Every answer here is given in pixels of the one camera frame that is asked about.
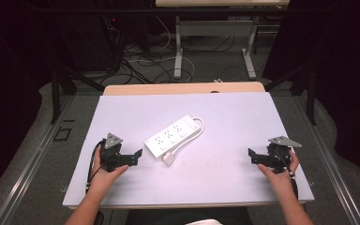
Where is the white table mat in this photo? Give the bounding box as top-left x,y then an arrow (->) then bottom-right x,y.
62,91 -> 315,208

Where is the dark curtain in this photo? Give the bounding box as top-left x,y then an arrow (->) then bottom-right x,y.
0,0 -> 59,206
262,0 -> 360,186

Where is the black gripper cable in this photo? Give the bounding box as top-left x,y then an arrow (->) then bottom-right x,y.
279,150 -> 300,201
85,140 -> 106,195

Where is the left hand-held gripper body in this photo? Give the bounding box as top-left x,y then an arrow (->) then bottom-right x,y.
99,132 -> 124,173

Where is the tangle of floor cables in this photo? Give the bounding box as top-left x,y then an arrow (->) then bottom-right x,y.
102,16 -> 236,85

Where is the black metal stand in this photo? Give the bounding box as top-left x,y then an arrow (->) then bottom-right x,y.
50,61 -> 106,125
263,61 -> 317,127

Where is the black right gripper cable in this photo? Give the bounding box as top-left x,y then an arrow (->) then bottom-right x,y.
279,150 -> 300,201

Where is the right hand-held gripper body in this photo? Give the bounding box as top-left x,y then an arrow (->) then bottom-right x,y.
265,135 -> 303,174

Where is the person's right hand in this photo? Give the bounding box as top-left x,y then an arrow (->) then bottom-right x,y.
257,149 -> 301,192

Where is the person's left hand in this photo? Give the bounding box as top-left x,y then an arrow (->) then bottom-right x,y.
89,145 -> 129,197

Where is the white power strip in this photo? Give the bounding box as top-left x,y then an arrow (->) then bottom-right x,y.
143,114 -> 203,159

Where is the white power strip cable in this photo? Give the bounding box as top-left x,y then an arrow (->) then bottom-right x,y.
170,116 -> 206,159

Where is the aluminium floor rail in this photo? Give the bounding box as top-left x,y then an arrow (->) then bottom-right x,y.
293,95 -> 360,225
0,95 -> 76,225

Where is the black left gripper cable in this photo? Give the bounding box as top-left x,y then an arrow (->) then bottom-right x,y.
85,140 -> 106,195

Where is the black computer cabinet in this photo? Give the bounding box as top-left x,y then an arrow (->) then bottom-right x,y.
55,14 -> 125,73

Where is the white power plug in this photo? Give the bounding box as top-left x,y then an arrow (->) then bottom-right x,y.
162,152 -> 178,167

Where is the white desk with metal legs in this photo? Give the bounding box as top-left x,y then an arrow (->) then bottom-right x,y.
155,0 -> 291,81

